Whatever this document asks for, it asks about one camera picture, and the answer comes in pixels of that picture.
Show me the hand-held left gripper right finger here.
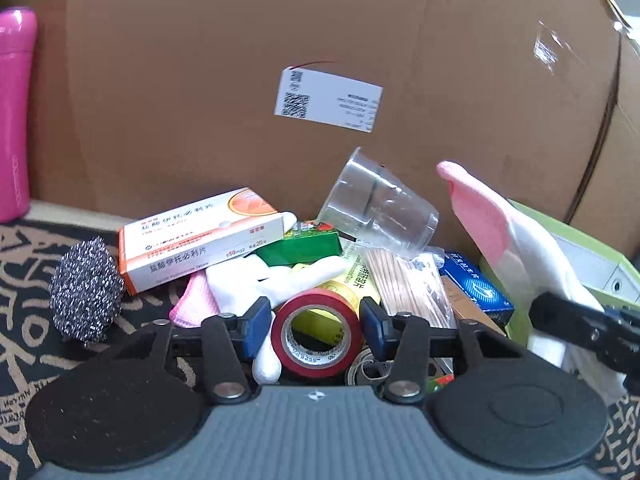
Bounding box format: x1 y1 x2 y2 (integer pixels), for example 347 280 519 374
360 297 482 406

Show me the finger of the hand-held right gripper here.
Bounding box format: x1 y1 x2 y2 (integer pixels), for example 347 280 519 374
529 292 640 392

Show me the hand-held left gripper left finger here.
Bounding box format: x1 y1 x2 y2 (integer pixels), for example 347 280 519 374
142 297 273 406

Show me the red tape roll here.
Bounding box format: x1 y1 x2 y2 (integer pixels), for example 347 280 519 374
271 290 365 380

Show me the yellow box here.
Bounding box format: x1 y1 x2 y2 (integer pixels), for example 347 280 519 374
292 254 382 347

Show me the blue box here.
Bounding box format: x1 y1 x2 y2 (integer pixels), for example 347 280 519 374
440 251 516 326

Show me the lime green storage box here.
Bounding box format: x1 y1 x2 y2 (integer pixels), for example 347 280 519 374
480 200 640 347

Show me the pink and white sock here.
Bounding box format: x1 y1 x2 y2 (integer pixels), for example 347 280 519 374
436 161 626 403

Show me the steel wool scourer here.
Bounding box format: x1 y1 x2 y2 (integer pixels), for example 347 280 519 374
48 237 126 344

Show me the white glove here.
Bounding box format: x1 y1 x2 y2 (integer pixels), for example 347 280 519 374
205 252 351 386

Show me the pack of wooden sticks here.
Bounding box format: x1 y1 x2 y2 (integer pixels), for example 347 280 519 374
362 247 458 332

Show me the pink cloth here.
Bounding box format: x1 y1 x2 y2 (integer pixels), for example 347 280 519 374
169 272 221 329

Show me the small green box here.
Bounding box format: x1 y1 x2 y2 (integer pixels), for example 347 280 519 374
257 220 344 269

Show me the white orange medicine box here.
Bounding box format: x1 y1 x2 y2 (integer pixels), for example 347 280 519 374
118 187 297 296

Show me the clear plastic cup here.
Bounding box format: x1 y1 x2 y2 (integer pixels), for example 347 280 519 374
316 147 440 257

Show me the white shipping label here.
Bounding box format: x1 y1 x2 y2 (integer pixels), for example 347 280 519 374
274 66 384 134

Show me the black patterned mat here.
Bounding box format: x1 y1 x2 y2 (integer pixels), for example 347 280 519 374
0 217 640 480

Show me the large brown cardboard box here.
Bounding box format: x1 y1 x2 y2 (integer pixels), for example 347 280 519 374
30 0 640 261

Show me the pink bottle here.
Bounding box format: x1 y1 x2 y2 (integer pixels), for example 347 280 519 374
0 7 39 224

